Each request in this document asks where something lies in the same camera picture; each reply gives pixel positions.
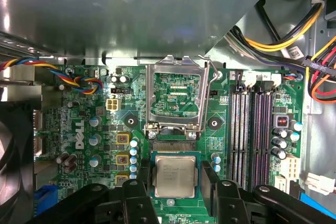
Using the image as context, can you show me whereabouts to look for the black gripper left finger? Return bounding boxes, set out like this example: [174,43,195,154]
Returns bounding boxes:
[26,160,161,224]

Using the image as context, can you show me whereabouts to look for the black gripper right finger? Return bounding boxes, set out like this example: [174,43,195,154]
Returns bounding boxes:
[201,160,336,224]

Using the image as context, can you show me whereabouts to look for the silver CPU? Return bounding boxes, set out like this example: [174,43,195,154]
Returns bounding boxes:
[151,150,203,199]

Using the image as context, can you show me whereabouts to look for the metal socket cover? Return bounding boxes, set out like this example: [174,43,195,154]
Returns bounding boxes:
[144,55,211,141]

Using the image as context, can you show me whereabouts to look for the CPU socket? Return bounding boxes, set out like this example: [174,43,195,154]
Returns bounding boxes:
[145,129,204,201]

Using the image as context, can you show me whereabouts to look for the beige board power connector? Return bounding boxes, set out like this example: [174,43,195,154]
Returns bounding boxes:
[285,154,300,180]

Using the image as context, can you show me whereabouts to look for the black RAM slot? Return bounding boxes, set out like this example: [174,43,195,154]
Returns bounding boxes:
[262,77,274,190]
[251,77,263,192]
[230,70,241,190]
[240,77,250,190]

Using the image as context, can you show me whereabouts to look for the white four-pin board connector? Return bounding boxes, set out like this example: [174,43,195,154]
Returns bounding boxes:
[106,98,121,112]

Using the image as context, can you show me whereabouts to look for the green motherboard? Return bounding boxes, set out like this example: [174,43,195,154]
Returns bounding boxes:
[33,57,308,224]

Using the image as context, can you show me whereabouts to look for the black open PC case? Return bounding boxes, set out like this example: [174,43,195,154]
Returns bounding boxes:
[0,0,336,224]

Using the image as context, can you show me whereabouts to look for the black case fan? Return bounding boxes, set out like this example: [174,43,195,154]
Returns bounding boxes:
[0,99,36,224]

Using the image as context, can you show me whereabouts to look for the grey power supply unit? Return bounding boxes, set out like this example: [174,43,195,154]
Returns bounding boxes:
[0,0,288,61]

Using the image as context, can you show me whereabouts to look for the blue disk bay rail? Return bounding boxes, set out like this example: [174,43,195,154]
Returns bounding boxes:
[301,191,336,219]

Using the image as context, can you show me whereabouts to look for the white wire plug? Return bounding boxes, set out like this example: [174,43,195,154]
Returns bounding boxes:
[306,173,336,196]

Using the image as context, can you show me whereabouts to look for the twisted fan wire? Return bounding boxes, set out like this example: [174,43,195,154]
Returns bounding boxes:
[0,56,103,95]

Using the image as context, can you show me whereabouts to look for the wire locking lever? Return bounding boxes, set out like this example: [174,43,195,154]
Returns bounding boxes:
[198,54,221,133]

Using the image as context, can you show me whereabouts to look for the red orange wire bundle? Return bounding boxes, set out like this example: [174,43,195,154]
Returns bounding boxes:
[304,39,336,104]

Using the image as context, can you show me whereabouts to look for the yellow black power wires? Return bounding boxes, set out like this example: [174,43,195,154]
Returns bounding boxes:
[228,0,328,52]

